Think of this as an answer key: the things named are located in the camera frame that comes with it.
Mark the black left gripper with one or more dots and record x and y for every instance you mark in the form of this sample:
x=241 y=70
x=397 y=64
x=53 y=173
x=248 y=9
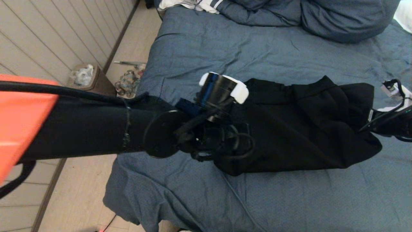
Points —
x=212 y=141

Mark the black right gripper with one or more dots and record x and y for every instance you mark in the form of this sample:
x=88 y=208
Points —
x=391 y=124

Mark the black hoodie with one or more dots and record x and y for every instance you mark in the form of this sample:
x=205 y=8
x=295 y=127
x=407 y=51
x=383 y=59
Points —
x=305 y=129

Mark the multicoloured cloth bundle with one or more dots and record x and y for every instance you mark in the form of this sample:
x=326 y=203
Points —
x=128 y=83

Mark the white pillow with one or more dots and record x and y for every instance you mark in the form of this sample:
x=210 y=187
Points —
x=406 y=16

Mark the blue bed cover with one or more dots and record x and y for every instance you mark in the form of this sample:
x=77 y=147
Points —
x=273 y=48

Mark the thin grey rod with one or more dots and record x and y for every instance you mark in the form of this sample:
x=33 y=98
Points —
x=128 y=62

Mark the bunched blue duvet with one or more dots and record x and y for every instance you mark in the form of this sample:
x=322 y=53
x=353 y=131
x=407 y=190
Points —
x=338 y=19

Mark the brown trash bin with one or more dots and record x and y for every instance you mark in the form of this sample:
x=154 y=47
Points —
x=103 y=85

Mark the white striped garment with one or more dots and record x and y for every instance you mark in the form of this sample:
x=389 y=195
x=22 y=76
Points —
x=206 y=5

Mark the clear plastic bin bag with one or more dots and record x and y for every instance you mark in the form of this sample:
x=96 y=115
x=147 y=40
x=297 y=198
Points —
x=83 y=75

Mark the small dark object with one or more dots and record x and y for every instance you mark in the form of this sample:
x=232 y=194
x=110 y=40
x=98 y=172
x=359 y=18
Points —
x=149 y=4

